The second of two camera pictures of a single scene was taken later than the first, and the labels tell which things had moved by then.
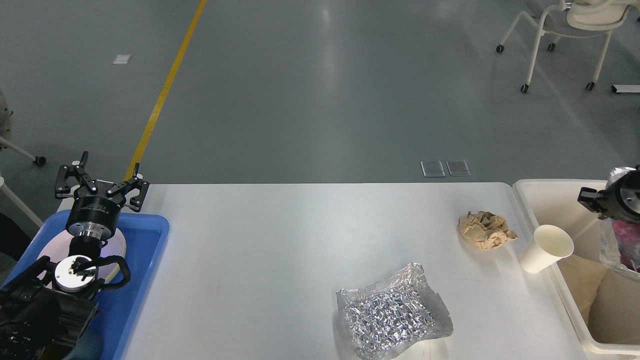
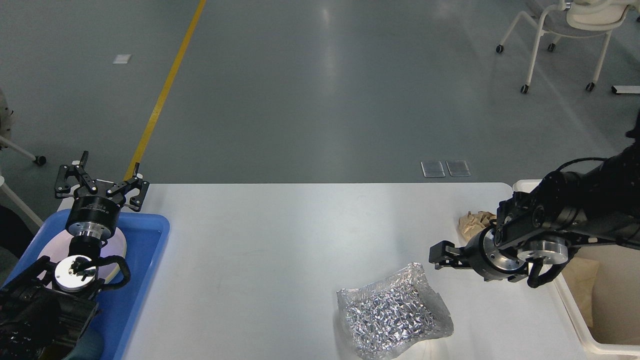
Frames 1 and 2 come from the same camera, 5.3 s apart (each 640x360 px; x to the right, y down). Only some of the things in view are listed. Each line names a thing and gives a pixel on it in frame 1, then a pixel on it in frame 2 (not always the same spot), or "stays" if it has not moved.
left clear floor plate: x=432 y=168 stays
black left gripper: x=93 y=214 stays
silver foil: x=395 y=315 stays
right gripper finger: x=597 y=201 to x=444 y=254
